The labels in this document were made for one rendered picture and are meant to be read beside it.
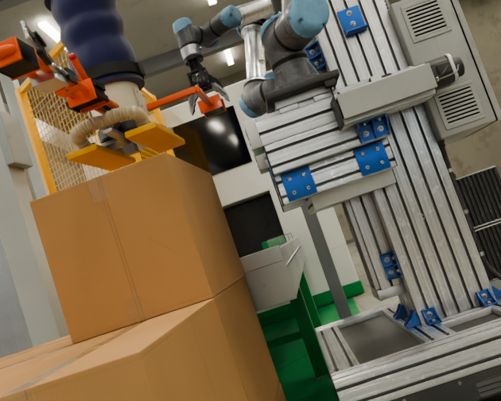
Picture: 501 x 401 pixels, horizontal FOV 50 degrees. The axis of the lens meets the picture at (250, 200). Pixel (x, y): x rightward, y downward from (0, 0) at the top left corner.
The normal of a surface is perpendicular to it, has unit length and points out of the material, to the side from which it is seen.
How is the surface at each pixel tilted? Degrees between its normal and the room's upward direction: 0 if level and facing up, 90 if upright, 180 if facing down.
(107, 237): 90
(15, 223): 90
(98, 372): 90
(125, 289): 90
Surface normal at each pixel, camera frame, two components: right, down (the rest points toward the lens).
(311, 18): 0.36, -0.07
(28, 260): -0.11, -0.05
